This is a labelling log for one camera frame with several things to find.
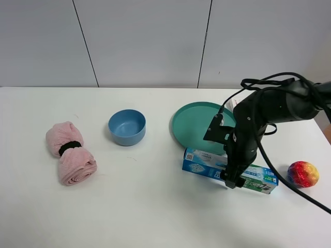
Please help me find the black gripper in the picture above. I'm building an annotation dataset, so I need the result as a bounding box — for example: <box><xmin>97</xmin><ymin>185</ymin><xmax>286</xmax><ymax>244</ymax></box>
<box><xmin>220</xmin><ymin>122</ymin><xmax>266</xmax><ymax>189</ymax></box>

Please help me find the blue green toothpaste box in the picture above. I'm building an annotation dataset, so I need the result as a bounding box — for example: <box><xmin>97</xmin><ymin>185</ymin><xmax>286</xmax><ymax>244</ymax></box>
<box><xmin>182</xmin><ymin>148</ymin><xmax>279</xmax><ymax>194</ymax></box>

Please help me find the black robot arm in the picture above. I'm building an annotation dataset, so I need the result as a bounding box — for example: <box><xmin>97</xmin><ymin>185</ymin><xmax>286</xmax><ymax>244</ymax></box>
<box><xmin>204</xmin><ymin>78</ymin><xmax>330</xmax><ymax>189</ymax></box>

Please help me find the teal round plate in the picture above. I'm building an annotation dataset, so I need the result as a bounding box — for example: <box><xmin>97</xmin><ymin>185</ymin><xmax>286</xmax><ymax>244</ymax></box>
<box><xmin>171</xmin><ymin>102</ymin><xmax>225</xmax><ymax>155</ymax></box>

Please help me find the rainbow coloured ball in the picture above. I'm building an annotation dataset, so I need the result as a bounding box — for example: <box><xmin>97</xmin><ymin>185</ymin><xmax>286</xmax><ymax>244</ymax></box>
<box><xmin>287</xmin><ymin>161</ymin><xmax>320</xmax><ymax>188</ymax></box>

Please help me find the white small box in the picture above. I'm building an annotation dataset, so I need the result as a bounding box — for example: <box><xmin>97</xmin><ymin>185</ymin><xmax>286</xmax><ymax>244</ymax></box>
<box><xmin>226</xmin><ymin>98</ymin><xmax>242</xmax><ymax>112</ymax></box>

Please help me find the blue bowl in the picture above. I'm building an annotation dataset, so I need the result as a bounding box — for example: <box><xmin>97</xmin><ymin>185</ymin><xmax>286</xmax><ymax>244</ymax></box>
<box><xmin>108</xmin><ymin>109</ymin><xmax>146</xmax><ymax>146</ymax></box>

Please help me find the pink rolled towel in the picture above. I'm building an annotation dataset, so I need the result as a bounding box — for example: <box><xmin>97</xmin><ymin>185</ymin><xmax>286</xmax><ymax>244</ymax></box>
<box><xmin>46</xmin><ymin>121</ymin><xmax>97</xmax><ymax>186</ymax></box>

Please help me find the black cable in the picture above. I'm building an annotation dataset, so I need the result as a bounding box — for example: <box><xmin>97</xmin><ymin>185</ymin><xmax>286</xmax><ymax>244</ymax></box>
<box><xmin>218</xmin><ymin>72</ymin><xmax>331</xmax><ymax>215</ymax></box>

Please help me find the black hair tie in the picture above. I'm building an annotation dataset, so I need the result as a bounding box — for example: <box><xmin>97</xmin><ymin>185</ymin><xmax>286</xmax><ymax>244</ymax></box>
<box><xmin>58</xmin><ymin>141</ymin><xmax>82</xmax><ymax>157</ymax></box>

